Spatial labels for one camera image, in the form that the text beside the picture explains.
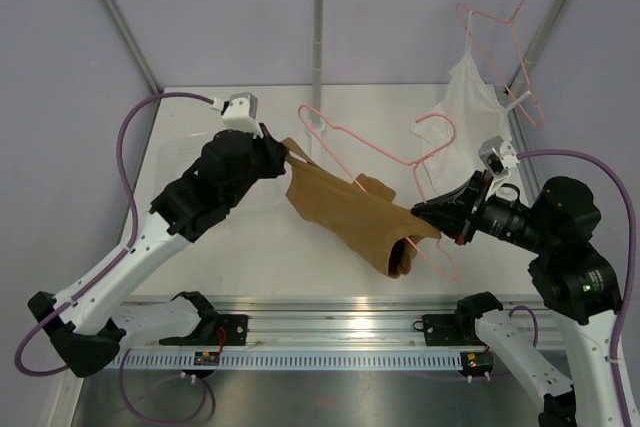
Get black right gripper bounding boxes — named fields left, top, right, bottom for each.
left=414, top=168, right=555, bottom=253

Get pink wire hanger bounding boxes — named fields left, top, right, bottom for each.
left=455, top=0, right=545, bottom=128
left=297, top=104, right=461, bottom=283

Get brown tank top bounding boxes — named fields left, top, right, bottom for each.
left=283, top=138, right=441, bottom=278

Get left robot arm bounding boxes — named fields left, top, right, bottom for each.
left=28, top=128, right=288, bottom=378

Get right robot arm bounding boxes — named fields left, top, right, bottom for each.
left=411, top=171, right=634, bottom=426

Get white tank top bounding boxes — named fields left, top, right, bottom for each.
left=410, top=37, right=511, bottom=194

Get white plastic basket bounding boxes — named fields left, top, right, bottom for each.
left=155, top=133, right=284, bottom=212

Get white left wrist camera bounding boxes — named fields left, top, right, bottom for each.
left=210, top=92, right=262, bottom=137

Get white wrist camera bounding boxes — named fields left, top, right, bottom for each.
left=478, top=136, right=519, bottom=198
left=210, top=92, right=262, bottom=137

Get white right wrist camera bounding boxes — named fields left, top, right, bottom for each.
left=478, top=136, right=519, bottom=198

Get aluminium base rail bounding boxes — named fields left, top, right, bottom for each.
left=64, top=294, right=581, bottom=352

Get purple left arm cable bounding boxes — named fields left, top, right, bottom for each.
left=13, top=91, right=219, bottom=421

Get right aluminium frame post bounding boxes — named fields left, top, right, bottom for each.
left=501, top=0, right=569, bottom=193

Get aluminium frame post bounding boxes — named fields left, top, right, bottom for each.
left=98, top=0, right=162, bottom=94
left=501, top=0, right=569, bottom=193

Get white slotted cable duct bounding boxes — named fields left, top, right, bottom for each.
left=109, top=350, right=462, bottom=371

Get left aluminium frame post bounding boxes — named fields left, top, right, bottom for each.
left=98, top=0, right=162, bottom=94

